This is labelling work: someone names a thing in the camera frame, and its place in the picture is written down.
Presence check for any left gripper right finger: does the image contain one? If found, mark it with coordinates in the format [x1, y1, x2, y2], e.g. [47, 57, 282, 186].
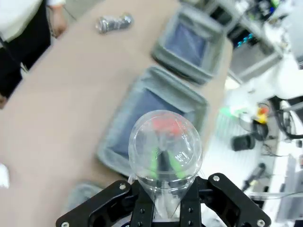
[165, 146, 272, 227]

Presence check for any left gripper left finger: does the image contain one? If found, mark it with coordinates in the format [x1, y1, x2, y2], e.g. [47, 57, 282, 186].
[55, 146, 164, 227]

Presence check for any clear plastic cup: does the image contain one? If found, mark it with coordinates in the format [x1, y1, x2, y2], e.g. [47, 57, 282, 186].
[127, 109, 203, 220]

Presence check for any person's left hand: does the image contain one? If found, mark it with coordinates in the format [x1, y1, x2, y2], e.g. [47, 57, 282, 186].
[52, 4, 69, 40]

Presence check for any black cylinder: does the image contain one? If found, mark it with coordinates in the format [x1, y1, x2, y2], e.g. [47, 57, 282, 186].
[231, 133, 257, 152]

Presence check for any yellow red emergency stop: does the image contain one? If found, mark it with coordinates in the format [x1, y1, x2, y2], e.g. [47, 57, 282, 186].
[257, 105, 271, 124]

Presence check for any grey fabric basket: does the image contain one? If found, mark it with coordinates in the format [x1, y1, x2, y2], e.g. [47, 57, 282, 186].
[151, 9, 232, 86]
[96, 66, 210, 179]

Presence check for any crumpled white tissue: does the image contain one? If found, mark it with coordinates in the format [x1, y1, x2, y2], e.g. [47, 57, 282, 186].
[0, 162, 10, 189]

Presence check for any person in white sweater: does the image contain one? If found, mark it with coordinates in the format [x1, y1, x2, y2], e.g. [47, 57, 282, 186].
[0, 0, 68, 100]

